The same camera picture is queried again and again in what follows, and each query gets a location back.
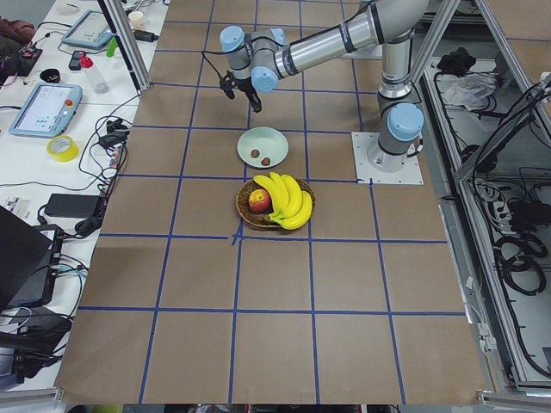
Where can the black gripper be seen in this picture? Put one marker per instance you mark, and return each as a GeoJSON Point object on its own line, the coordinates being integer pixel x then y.
{"type": "Point", "coordinates": [246, 85]}

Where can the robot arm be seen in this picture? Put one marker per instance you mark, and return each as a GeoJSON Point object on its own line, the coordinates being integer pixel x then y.
{"type": "Point", "coordinates": [259, 60]}

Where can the light green plate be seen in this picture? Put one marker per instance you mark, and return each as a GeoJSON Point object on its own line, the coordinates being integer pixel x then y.
{"type": "Point", "coordinates": [270, 143]}

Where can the red yellow apple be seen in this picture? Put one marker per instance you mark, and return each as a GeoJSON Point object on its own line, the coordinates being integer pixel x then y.
{"type": "Point", "coordinates": [259, 201]}

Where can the yellow banana bunch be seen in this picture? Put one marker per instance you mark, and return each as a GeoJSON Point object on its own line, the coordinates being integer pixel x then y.
{"type": "Point", "coordinates": [292, 206]}

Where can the brown wicker basket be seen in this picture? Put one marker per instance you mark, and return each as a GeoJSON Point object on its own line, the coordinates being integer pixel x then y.
{"type": "Point", "coordinates": [256, 220]}

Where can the white paper cup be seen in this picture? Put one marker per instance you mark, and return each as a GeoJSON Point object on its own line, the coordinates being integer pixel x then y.
{"type": "Point", "coordinates": [136, 19]}

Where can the clear bottle red cap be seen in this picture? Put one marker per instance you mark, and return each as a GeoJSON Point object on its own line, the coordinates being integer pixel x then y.
{"type": "Point", "coordinates": [94, 76]}

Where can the far blue teach pendant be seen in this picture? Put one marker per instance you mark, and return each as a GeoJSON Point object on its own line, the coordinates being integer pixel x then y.
{"type": "Point", "coordinates": [91, 31]}

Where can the blue teach pendant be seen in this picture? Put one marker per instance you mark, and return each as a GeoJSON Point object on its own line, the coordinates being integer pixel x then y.
{"type": "Point", "coordinates": [91, 31]}
{"type": "Point", "coordinates": [48, 110]}

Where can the black remote device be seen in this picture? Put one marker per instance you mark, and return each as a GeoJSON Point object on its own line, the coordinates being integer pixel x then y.
{"type": "Point", "coordinates": [75, 61]}

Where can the yellow tape roll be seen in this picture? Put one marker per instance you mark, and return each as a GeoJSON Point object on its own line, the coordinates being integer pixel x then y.
{"type": "Point", "coordinates": [62, 148]}

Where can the black round bowl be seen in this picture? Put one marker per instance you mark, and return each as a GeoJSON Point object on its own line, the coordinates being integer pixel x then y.
{"type": "Point", "coordinates": [50, 75]}

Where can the near blue teach pendant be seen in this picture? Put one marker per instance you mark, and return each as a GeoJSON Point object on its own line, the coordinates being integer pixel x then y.
{"type": "Point", "coordinates": [48, 110]}

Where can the black power adapter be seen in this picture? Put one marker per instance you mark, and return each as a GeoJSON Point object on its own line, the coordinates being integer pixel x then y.
{"type": "Point", "coordinates": [77, 206]}

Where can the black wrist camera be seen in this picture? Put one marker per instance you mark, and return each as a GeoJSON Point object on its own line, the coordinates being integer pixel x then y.
{"type": "Point", "coordinates": [226, 84]}

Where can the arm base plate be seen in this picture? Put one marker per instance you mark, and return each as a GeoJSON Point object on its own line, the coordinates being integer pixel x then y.
{"type": "Point", "coordinates": [374, 166]}

